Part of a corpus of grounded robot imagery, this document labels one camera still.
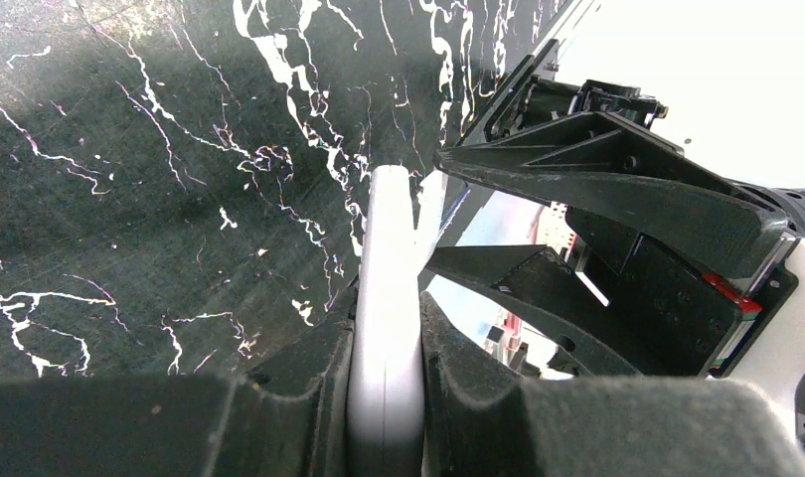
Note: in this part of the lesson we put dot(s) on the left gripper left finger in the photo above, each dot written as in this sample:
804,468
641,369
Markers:
285,417

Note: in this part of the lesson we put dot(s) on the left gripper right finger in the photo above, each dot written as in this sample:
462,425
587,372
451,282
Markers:
483,419

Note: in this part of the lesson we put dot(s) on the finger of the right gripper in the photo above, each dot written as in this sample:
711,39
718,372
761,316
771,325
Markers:
603,164
534,283

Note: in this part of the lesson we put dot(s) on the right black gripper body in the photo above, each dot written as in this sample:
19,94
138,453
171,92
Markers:
694,322

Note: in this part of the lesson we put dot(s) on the grey remote control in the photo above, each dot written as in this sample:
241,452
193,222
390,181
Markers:
385,398

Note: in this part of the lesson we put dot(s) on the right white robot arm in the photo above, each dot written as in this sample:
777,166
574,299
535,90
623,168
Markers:
775,362

